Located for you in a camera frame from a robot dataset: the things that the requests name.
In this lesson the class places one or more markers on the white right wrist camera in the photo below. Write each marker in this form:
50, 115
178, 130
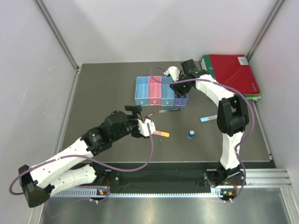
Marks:
172, 72

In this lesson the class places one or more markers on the aluminium frame rail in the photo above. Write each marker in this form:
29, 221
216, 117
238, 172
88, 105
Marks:
57, 34

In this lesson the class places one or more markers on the light blue drawer bin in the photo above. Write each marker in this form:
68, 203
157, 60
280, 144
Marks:
167, 98

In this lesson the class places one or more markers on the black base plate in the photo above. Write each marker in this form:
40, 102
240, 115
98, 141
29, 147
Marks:
200, 174

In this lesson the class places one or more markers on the blue clear pen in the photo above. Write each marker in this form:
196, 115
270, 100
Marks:
170, 110

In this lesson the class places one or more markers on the red folder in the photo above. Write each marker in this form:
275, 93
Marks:
233, 72

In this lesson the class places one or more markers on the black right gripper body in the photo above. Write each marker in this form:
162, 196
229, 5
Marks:
181, 88

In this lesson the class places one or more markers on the green lever arch binder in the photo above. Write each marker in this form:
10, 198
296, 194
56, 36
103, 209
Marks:
205, 63

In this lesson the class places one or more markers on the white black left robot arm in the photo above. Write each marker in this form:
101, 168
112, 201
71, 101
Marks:
40, 182

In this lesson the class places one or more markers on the blue white highlighter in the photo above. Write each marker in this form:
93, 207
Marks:
208, 118

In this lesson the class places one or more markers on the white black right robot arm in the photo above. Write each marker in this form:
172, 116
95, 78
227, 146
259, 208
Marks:
232, 115

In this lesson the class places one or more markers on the blue end drawer bin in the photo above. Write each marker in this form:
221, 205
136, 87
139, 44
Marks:
142, 91

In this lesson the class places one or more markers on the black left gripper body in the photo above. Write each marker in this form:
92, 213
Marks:
131, 127

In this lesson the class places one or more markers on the grey slotted cable duct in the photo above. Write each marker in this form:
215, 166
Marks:
95, 193

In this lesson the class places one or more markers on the purple plastic drawer bin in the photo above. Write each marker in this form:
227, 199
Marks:
180, 101

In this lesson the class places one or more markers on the pink plastic drawer bin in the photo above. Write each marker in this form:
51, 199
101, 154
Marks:
155, 92

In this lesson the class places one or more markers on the pink orange highlighter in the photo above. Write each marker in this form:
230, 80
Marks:
161, 133

